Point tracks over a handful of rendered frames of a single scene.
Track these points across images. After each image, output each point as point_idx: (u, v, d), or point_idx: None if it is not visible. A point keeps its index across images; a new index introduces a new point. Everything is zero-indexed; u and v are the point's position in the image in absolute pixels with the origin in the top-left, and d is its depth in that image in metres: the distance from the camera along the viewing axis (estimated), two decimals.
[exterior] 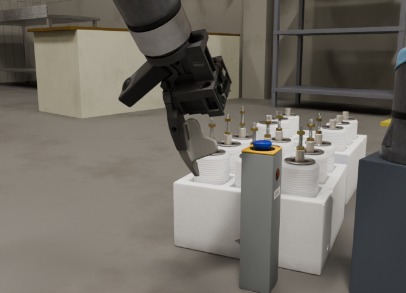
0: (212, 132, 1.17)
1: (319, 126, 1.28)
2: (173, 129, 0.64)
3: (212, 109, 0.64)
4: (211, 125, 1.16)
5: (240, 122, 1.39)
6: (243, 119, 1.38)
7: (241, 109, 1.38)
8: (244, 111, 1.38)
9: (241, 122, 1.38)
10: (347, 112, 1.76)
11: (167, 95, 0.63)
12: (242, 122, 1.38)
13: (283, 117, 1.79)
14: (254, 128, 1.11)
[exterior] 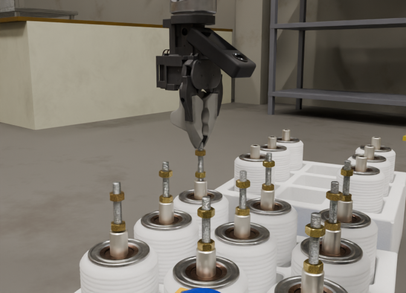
0: (118, 212, 0.53)
1: (348, 186, 0.65)
2: (219, 96, 0.75)
3: None
4: (115, 198, 0.53)
5: (200, 172, 0.74)
6: (200, 165, 0.75)
7: (199, 147, 0.74)
8: (198, 150, 0.75)
9: (204, 171, 0.75)
10: (378, 138, 1.13)
11: None
12: (202, 171, 0.75)
13: (279, 145, 1.15)
14: (205, 211, 0.48)
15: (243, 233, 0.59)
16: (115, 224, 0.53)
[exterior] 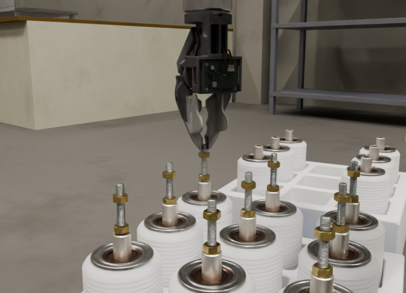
0: (122, 214, 0.52)
1: (354, 187, 0.63)
2: (177, 99, 0.71)
3: (200, 88, 0.66)
4: (118, 200, 0.51)
5: (204, 174, 0.73)
6: (202, 168, 0.74)
7: (203, 149, 0.73)
8: (200, 151, 0.74)
9: (207, 173, 0.74)
10: (382, 138, 1.12)
11: (185, 60, 0.70)
12: (205, 173, 0.74)
13: (282, 146, 1.14)
14: (211, 213, 0.46)
15: (249, 235, 0.58)
16: (118, 226, 0.52)
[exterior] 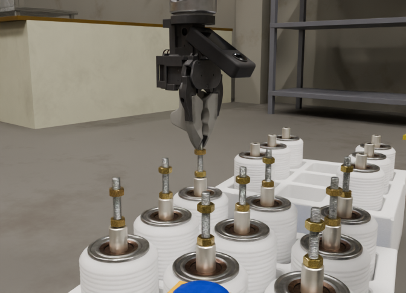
0: (118, 208, 0.53)
1: (347, 182, 0.65)
2: (219, 96, 0.75)
3: None
4: (114, 193, 0.52)
5: (203, 170, 0.75)
6: (197, 165, 0.75)
7: (202, 146, 0.74)
8: (195, 150, 0.74)
9: None
10: (378, 135, 1.13)
11: None
12: (199, 170, 0.75)
13: (279, 144, 1.15)
14: (205, 206, 0.48)
15: (243, 229, 0.59)
16: (115, 220, 0.53)
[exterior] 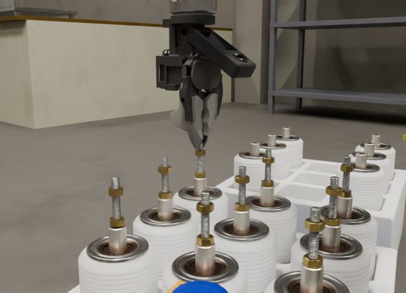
0: (117, 207, 0.53)
1: (347, 182, 0.64)
2: (219, 96, 0.75)
3: None
4: (113, 193, 0.52)
5: (197, 171, 0.75)
6: (201, 165, 0.75)
7: None
8: (202, 150, 0.75)
9: (203, 172, 0.74)
10: (378, 135, 1.12)
11: None
12: (202, 171, 0.75)
13: (279, 143, 1.15)
14: (204, 206, 0.47)
15: (243, 229, 0.59)
16: (114, 220, 0.53)
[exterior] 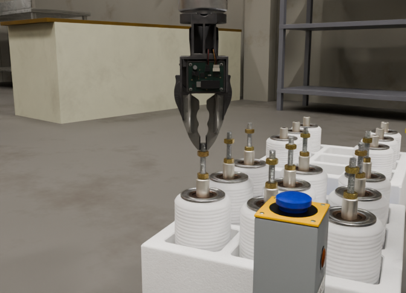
0: (204, 164, 0.74)
1: (368, 151, 0.84)
2: (176, 98, 0.72)
3: (187, 87, 0.66)
4: (207, 152, 0.74)
5: (248, 145, 0.95)
6: (251, 142, 0.94)
7: (249, 126, 0.94)
8: (252, 130, 0.94)
9: (246, 146, 0.95)
10: (386, 122, 1.32)
11: None
12: (248, 146, 0.95)
13: (301, 129, 1.35)
14: (272, 159, 0.67)
15: (291, 183, 0.79)
16: (206, 173, 0.74)
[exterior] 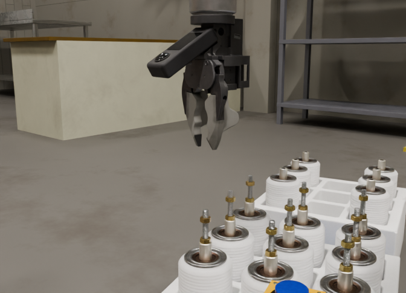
0: (203, 230, 0.77)
1: (364, 208, 0.88)
2: (222, 98, 0.68)
3: (236, 84, 0.73)
4: (200, 218, 0.77)
5: (249, 196, 0.99)
6: (251, 194, 0.98)
7: (250, 178, 0.98)
8: (253, 182, 0.97)
9: (247, 198, 0.98)
10: (383, 160, 1.36)
11: (215, 60, 0.69)
12: (249, 197, 0.98)
13: (301, 166, 1.39)
14: (272, 230, 0.71)
15: (290, 243, 0.82)
16: (201, 237, 0.77)
